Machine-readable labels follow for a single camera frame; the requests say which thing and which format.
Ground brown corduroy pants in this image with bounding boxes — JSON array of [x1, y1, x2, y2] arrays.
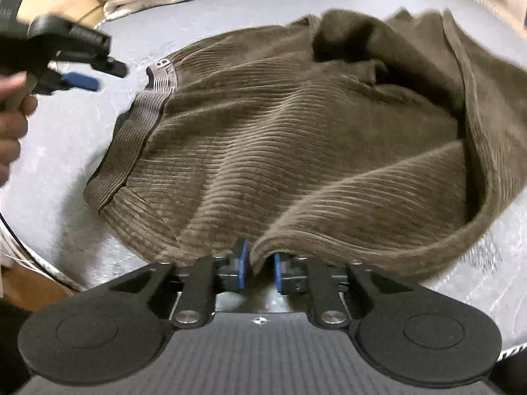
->
[[85, 10, 526, 275]]

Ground person's left hand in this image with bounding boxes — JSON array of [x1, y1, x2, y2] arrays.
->
[[1, 72, 38, 186]]

